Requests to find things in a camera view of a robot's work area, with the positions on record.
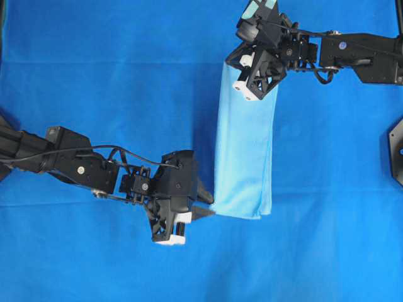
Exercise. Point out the light blue towel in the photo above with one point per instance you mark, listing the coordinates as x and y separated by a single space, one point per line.
243 152

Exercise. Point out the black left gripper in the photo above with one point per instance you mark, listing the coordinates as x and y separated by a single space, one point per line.
174 188

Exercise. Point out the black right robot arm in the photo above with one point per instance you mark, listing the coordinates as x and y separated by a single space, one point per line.
374 59

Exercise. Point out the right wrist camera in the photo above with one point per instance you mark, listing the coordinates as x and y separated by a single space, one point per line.
262 23

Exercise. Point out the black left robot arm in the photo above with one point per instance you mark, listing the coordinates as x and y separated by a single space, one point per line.
69 157

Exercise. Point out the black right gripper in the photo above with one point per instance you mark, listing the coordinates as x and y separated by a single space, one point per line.
260 70

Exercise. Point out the dark blue table cloth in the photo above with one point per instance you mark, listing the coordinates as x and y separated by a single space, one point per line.
146 75

